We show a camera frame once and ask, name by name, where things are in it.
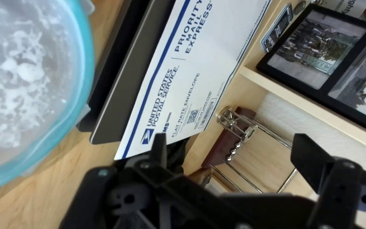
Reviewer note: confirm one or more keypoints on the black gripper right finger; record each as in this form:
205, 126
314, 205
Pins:
311, 160

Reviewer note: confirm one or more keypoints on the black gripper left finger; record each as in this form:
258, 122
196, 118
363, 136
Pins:
159, 150

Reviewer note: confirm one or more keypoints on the grey laptop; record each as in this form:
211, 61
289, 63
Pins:
123, 84

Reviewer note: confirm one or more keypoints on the wooden shelving unit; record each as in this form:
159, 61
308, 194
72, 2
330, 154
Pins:
276, 98

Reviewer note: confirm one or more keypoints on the white postal mail envelope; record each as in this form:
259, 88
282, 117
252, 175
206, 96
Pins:
191, 63

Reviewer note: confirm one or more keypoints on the small blue photo card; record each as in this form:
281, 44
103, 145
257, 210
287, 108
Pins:
277, 26

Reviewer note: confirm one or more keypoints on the black photo frame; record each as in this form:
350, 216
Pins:
365, 84
314, 46

